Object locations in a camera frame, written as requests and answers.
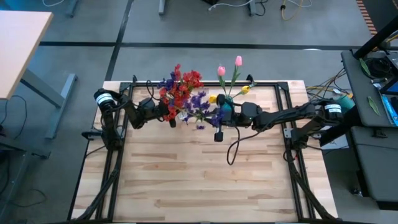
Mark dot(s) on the light wooden desk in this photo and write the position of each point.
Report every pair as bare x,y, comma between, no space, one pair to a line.
18,46

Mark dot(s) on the purple artificial flower bunch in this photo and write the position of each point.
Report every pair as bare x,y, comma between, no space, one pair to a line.
168,84
197,102

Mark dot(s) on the white paper sheet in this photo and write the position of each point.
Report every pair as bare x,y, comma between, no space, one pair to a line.
339,144

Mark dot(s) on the black stand leg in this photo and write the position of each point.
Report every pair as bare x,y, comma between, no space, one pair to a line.
340,129

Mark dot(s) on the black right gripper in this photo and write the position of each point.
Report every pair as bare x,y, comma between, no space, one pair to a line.
245,115

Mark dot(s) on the black diagonal beam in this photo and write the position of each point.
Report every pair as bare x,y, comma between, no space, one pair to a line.
376,39

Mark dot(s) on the green leaf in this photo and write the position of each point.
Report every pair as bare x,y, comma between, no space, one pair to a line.
364,67
374,105

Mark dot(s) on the tablet with blue screen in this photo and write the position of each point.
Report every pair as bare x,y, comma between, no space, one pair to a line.
392,88

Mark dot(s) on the blue box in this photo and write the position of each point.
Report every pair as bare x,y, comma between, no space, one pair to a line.
391,109

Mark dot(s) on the black aluminium table frame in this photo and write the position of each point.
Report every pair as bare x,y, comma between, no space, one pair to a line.
270,84

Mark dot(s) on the black frame clamp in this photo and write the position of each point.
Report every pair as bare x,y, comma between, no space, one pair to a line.
249,77
134,78

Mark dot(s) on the yellow artificial tulip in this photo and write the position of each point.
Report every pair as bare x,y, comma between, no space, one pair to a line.
245,89
212,99

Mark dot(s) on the teal cup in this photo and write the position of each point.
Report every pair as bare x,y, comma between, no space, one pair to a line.
349,101

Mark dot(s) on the pink artificial tulip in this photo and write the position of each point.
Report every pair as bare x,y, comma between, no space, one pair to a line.
221,71
238,60

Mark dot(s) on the grey side table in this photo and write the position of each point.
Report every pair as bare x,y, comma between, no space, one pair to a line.
357,84

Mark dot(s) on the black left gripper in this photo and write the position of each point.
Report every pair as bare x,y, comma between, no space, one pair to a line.
152,110

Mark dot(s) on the clear glass vase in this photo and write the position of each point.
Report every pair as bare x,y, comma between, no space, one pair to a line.
183,115

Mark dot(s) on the grey desk leg frame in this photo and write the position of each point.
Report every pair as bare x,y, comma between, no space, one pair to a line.
63,99

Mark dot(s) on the dark grey bench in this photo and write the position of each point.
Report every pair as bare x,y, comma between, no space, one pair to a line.
379,168

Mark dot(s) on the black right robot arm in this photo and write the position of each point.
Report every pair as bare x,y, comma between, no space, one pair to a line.
289,113

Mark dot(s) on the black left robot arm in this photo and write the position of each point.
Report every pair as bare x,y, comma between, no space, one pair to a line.
109,121

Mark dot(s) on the grey table leg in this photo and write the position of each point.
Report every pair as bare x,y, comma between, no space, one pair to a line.
252,7
72,7
161,7

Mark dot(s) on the fallen purple petal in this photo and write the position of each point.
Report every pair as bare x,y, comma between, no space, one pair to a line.
200,127

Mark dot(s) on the red artificial flower bunch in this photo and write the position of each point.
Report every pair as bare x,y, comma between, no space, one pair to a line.
174,102
192,77

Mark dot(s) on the blue glass vase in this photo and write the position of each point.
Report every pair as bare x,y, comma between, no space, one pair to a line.
228,104

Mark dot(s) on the dark grey desk foot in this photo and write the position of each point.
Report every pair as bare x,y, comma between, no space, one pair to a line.
25,147

